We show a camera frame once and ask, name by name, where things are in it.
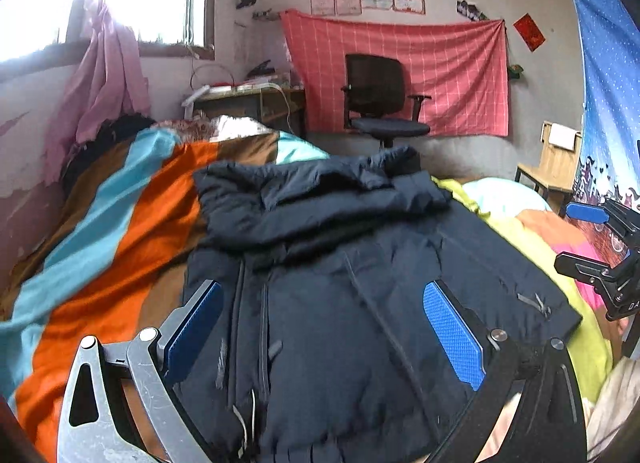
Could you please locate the red checked wall cloth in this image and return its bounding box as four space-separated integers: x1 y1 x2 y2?
281 10 509 137

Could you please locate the black office chair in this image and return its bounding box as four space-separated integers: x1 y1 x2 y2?
341 53 432 149

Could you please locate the white cable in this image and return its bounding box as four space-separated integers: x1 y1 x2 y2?
188 62 296 134

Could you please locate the pink curtain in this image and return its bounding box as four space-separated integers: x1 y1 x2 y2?
43 0 151 186

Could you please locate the wooden desk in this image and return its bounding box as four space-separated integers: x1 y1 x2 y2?
184 82 307 139

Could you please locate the wooden chair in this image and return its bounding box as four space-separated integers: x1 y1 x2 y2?
514 120 582 218

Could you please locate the dark navy padded jacket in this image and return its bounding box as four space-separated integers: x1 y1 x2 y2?
176 148 582 462

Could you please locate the red paper wall decoration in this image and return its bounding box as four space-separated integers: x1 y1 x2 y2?
513 13 546 52

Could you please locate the colourful striped bed blanket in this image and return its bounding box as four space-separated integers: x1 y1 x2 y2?
0 114 640 463

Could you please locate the white cloth on chair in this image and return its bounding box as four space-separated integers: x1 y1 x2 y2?
548 123 579 151

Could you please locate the blue patterned door curtain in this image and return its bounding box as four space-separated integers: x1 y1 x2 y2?
573 0 640 210

